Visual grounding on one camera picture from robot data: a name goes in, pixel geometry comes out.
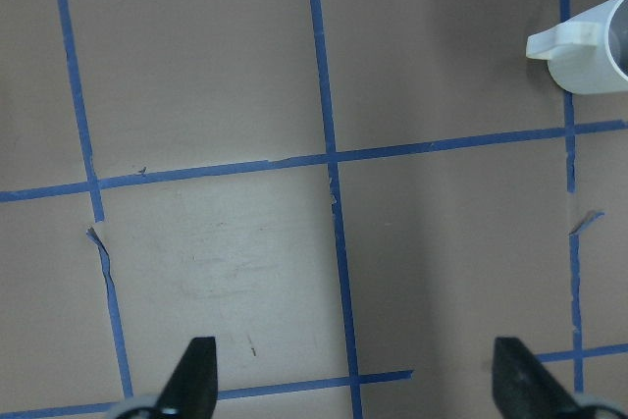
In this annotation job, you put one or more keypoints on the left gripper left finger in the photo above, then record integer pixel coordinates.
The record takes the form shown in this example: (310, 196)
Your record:
(192, 389)

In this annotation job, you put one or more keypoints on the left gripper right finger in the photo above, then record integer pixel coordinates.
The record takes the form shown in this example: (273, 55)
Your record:
(523, 387)

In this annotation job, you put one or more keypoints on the white grey-lined mug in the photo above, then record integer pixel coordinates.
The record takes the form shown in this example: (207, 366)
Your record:
(586, 54)

